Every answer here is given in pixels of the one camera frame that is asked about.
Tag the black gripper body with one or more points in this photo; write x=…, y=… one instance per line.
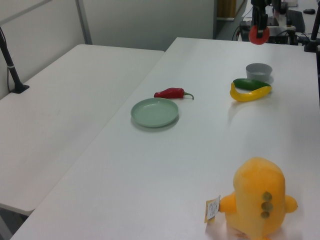
x=261, y=5

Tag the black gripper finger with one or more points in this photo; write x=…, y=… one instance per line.
x=263, y=25
x=256, y=18

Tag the black flat device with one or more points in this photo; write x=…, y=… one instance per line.
x=273, y=21

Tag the dark equipment box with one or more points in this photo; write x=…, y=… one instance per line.
x=245, y=30

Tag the black control box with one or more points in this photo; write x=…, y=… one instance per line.
x=277, y=35

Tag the emergency stop button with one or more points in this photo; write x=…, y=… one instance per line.
x=290, y=26

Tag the yellow wooden cabinet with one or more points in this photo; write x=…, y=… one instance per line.
x=226, y=8

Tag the black keyboard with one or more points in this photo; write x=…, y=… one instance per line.
x=297, y=20

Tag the black computer mouse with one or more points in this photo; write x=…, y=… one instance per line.
x=309, y=11

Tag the grey bowl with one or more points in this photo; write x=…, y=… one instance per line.
x=258, y=75

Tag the green cucumber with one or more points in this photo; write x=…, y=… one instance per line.
x=245, y=83

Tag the yellow banana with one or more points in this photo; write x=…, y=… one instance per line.
x=243, y=97

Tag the red chili pepper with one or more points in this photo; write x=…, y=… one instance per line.
x=168, y=93

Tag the pale green plate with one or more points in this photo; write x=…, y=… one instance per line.
x=155, y=113

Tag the yellow plush toy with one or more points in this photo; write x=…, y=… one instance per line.
x=255, y=180

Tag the yellow paper tag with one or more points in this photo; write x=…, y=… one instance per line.
x=212, y=208

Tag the black camera stand with clamp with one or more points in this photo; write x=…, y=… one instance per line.
x=311, y=46

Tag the grey partition post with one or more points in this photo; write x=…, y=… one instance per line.
x=83, y=22

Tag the black camera stand with base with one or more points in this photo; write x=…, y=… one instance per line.
x=12, y=71

